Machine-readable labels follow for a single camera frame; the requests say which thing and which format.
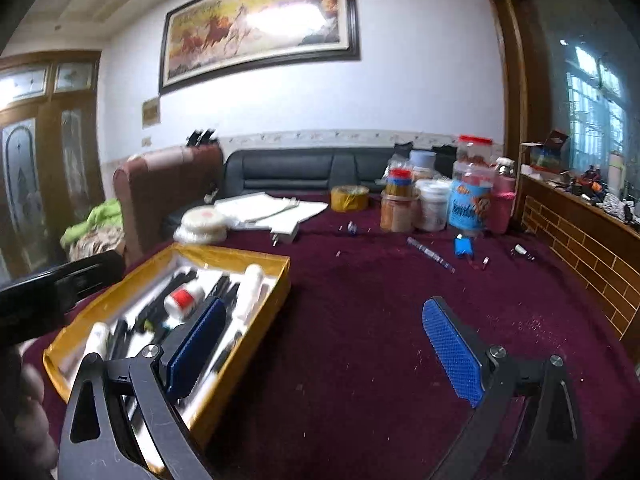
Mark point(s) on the brown armchair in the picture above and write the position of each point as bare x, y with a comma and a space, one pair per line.
151, 185

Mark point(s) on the blue cartoon label jar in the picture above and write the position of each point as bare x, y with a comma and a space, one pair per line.
469, 199

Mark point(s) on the white plastic jar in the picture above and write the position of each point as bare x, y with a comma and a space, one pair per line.
432, 205

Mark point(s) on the nail clipper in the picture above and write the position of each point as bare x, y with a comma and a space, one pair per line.
520, 251

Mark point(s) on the white papers stack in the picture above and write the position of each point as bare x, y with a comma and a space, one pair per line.
260, 211

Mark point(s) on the framed horse painting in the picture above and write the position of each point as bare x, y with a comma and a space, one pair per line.
205, 39

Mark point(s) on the pink knit sleeve flask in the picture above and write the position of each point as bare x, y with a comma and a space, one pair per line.
502, 197

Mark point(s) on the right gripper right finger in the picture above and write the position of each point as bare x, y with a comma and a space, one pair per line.
547, 441

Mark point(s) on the wooden glass door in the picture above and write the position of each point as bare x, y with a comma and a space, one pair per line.
50, 168

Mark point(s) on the yellow gold tray box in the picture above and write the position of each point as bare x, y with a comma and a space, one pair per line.
219, 271

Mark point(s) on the black leather sofa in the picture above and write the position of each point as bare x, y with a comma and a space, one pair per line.
306, 170

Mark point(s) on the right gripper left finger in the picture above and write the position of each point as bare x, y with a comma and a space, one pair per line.
97, 439

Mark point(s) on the blue battery pack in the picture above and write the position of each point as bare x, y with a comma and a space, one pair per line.
464, 250

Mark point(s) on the clear jar orange contents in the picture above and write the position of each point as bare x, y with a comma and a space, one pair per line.
397, 201

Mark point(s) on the silver pen on cloth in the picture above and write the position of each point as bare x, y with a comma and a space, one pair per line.
431, 254

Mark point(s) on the white plastic bottle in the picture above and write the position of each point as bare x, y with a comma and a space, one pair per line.
248, 293

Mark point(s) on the wooden brick pattern counter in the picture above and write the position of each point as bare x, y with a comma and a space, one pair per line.
600, 250

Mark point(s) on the small white red bottle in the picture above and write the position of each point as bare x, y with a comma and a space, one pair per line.
182, 302

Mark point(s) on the red lid tall jar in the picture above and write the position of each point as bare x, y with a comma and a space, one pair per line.
473, 160

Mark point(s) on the green cloth pile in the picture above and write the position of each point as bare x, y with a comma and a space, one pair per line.
105, 215

